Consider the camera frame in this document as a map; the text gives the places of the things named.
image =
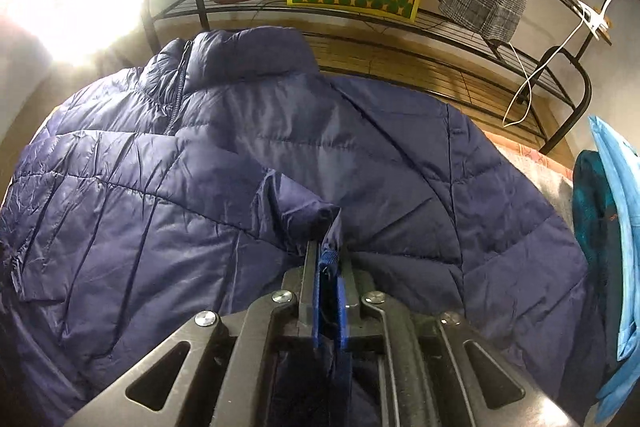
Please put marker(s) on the white clip lamp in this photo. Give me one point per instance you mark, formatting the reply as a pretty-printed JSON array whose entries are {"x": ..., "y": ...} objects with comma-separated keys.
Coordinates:
[{"x": 592, "y": 19}]

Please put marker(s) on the pink printed blanket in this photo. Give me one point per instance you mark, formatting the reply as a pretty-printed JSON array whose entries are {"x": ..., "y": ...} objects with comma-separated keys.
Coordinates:
[{"x": 525, "y": 157}]

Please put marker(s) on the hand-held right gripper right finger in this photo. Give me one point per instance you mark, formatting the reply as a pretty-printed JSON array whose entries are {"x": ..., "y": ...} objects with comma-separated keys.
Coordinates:
[{"x": 342, "y": 302}]

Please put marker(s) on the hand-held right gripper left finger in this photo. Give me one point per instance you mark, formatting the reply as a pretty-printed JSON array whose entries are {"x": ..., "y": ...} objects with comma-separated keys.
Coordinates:
[{"x": 311, "y": 302}]

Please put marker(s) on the navy puffer jacket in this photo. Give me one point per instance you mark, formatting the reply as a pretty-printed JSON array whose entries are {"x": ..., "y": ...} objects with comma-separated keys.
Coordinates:
[{"x": 200, "y": 182}]

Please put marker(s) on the light blue garment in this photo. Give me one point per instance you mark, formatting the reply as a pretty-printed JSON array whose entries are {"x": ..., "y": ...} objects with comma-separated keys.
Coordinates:
[{"x": 622, "y": 207}]

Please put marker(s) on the teal garment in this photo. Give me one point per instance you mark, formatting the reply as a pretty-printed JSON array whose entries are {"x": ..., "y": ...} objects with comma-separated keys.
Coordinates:
[{"x": 592, "y": 207}]

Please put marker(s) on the black metal rack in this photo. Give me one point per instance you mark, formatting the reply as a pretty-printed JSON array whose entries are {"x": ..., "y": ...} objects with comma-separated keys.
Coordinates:
[{"x": 584, "y": 74}]

